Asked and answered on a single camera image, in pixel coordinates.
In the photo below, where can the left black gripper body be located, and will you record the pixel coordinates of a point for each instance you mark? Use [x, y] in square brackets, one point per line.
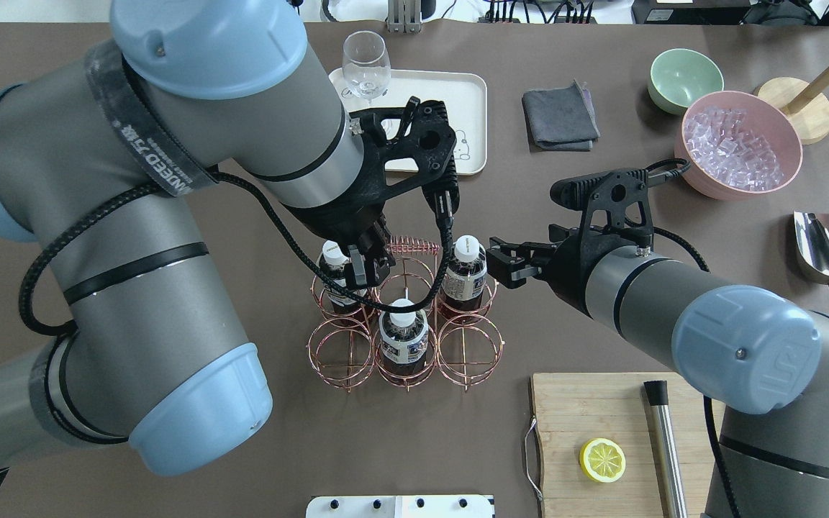
[333, 224]

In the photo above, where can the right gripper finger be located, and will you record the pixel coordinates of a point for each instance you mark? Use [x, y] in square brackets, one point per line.
[512, 274]
[501, 251]

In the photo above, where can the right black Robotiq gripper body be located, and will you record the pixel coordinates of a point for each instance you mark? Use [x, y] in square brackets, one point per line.
[565, 266]

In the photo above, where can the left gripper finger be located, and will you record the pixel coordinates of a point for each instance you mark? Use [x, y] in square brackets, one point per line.
[378, 261]
[356, 277]

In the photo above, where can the tea bottle taken to tray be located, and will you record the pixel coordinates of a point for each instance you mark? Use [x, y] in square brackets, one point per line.
[462, 289]

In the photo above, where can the copper wire bottle basket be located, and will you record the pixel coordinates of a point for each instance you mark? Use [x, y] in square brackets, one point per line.
[441, 324]

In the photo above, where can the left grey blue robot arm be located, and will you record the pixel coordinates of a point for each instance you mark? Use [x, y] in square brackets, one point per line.
[98, 156]

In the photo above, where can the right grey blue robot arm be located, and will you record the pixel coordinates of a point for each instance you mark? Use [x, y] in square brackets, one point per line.
[763, 357]

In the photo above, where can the tea bottle middle basket slot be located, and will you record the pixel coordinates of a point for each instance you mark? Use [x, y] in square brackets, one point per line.
[403, 340]

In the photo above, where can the grey folded cloth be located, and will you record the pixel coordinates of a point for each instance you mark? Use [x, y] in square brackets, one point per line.
[561, 119]

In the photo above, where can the bamboo cutting board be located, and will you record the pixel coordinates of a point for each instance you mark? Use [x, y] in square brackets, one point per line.
[571, 408]

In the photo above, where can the clear wine glass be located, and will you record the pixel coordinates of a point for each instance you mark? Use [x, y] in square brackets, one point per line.
[366, 67]

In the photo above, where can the cream rabbit tray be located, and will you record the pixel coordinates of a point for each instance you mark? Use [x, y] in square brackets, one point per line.
[465, 97]

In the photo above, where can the half lemon slice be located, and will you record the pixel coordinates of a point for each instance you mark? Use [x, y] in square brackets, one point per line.
[602, 460]

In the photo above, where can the pink bowl of ice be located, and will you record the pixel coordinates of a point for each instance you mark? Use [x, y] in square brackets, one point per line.
[739, 146]

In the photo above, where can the green bowl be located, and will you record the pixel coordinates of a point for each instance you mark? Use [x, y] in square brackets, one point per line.
[679, 77]

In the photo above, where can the steel ice scoop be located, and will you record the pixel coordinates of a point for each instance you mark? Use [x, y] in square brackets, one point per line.
[828, 259]

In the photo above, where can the steel muddler with black tip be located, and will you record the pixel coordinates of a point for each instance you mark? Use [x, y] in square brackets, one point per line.
[664, 448]

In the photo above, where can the wooden stand with round base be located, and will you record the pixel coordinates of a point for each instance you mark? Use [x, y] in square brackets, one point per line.
[803, 103]

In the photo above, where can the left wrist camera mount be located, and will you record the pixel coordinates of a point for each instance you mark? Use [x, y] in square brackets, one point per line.
[420, 131]

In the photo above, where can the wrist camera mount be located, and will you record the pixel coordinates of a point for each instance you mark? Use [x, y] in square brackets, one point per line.
[611, 203]
[420, 131]

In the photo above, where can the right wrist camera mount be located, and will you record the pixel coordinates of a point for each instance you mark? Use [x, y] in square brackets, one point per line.
[611, 203]

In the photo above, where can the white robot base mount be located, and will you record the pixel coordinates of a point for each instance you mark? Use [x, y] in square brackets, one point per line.
[430, 505]

